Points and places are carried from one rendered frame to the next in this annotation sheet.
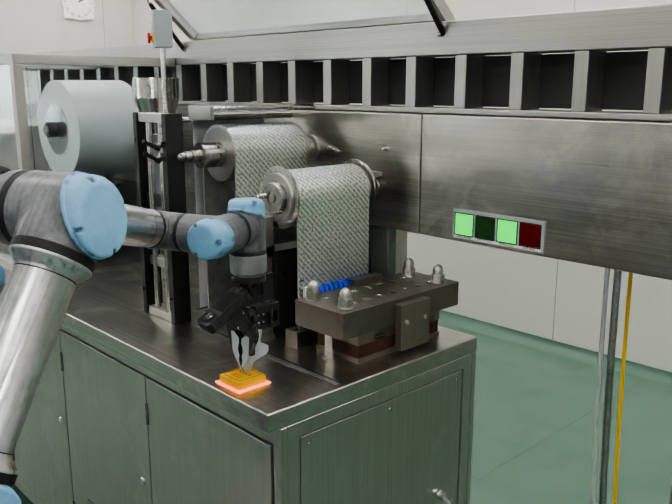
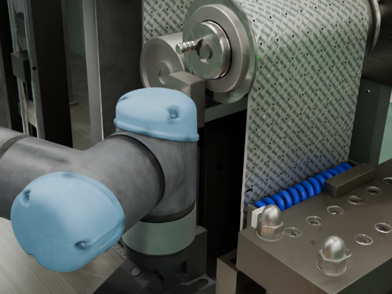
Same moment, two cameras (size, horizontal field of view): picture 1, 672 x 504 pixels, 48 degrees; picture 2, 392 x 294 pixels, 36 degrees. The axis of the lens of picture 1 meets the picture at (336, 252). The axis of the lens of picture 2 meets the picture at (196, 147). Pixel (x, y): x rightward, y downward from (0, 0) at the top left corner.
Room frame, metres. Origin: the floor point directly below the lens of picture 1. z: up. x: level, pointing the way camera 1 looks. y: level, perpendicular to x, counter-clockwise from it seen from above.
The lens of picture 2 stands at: (0.99, 0.11, 1.49)
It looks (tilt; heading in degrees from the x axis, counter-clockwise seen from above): 27 degrees down; 4
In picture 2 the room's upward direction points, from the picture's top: 1 degrees clockwise
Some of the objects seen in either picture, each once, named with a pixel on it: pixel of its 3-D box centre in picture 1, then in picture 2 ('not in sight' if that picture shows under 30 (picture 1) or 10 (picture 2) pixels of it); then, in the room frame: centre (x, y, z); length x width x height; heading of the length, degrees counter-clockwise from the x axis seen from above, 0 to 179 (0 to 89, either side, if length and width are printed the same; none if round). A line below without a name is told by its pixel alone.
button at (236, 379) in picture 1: (242, 379); not in sight; (1.47, 0.19, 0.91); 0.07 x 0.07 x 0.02; 43
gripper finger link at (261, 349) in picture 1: (256, 352); not in sight; (1.47, 0.17, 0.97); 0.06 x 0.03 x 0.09; 133
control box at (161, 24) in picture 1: (158, 29); not in sight; (2.17, 0.49, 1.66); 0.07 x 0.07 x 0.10; 19
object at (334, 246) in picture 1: (334, 249); (303, 132); (1.78, 0.00, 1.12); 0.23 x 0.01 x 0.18; 133
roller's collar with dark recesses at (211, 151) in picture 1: (208, 154); not in sight; (1.91, 0.32, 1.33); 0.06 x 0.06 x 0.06; 43
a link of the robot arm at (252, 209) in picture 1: (246, 226); (155, 153); (1.48, 0.18, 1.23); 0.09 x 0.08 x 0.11; 155
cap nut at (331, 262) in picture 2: (345, 297); (333, 252); (1.58, -0.02, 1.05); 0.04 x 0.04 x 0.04
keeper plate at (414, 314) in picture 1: (413, 323); not in sight; (1.67, -0.18, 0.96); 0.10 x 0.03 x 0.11; 133
